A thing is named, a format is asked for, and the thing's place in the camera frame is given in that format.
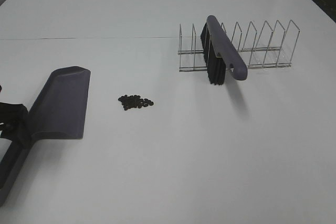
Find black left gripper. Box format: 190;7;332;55
1;102;32;148

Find pile of coffee beans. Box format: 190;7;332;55
118;94;154;111

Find purple hand brush black bristles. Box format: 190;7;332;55
201;15;248;85

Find dark purple plastic dustpan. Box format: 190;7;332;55
0;66;92;190

